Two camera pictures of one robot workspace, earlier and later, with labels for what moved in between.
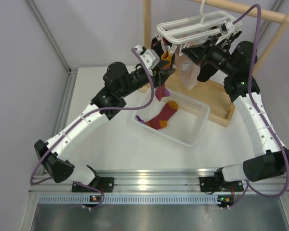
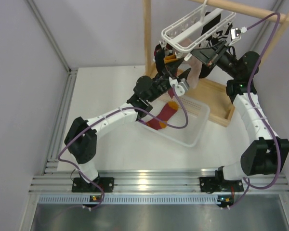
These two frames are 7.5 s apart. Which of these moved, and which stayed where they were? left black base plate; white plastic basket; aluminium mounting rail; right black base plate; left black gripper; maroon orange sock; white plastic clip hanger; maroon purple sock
Moved: white plastic clip hanger; left black gripper; maroon orange sock
Stayed: maroon purple sock; white plastic basket; aluminium mounting rail; left black base plate; right black base plate
